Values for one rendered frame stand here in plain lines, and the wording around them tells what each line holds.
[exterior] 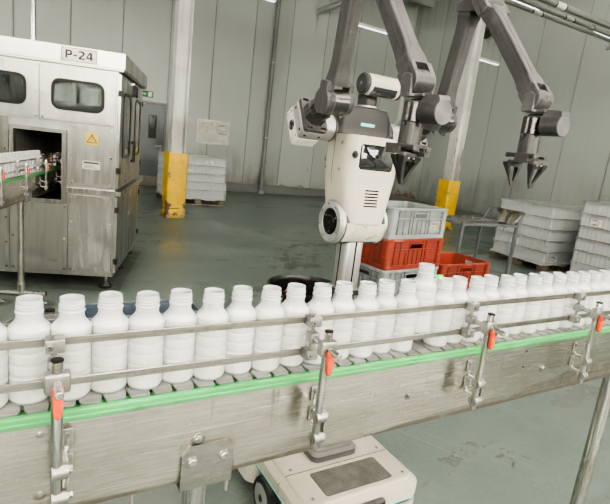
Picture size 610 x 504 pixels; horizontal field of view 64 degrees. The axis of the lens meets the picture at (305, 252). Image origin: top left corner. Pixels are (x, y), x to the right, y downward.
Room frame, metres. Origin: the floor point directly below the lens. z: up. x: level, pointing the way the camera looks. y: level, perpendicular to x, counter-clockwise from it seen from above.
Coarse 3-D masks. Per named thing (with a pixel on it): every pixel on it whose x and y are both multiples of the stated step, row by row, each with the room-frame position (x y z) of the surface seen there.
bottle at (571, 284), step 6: (570, 276) 1.40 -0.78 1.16; (576, 276) 1.39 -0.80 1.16; (570, 282) 1.39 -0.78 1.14; (576, 282) 1.39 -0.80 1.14; (570, 288) 1.39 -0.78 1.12; (576, 288) 1.39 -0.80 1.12; (570, 300) 1.38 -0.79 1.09; (576, 300) 1.38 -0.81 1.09; (564, 306) 1.39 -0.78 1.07; (570, 306) 1.38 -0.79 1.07; (564, 312) 1.38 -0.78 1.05; (570, 312) 1.38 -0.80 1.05; (564, 324) 1.38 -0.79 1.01; (570, 324) 1.38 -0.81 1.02
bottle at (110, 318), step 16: (112, 304) 0.74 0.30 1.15; (96, 320) 0.73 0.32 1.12; (112, 320) 0.74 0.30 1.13; (128, 320) 0.76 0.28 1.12; (96, 352) 0.73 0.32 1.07; (112, 352) 0.73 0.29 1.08; (96, 368) 0.73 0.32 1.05; (112, 368) 0.73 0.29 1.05; (96, 384) 0.73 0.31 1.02; (112, 384) 0.73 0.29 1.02
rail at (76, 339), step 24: (360, 312) 0.97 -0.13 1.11; (384, 312) 1.00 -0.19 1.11; (408, 312) 1.04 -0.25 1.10; (72, 336) 0.69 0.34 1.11; (96, 336) 0.71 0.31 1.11; (120, 336) 0.73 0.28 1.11; (144, 336) 0.75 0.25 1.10; (408, 336) 1.05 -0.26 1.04; (432, 336) 1.09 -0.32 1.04; (216, 360) 0.81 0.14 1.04; (240, 360) 0.84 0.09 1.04; (24, 384) 0.66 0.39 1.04; (72, 384) 0.69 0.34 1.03
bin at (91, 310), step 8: (88, 304) 1.26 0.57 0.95; (96, 304) 1.27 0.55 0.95; (128, 304) 1.31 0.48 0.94; (160, 304) 1.36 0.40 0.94; (168, 304) 1.37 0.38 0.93; (192, 304) 1.36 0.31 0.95; (88, 312) 1.26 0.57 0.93; (96, 312) 1.27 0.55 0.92; (128, 312) 1.31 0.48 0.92; (160, 312) 1.36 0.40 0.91; (224, 488) 0.94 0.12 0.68
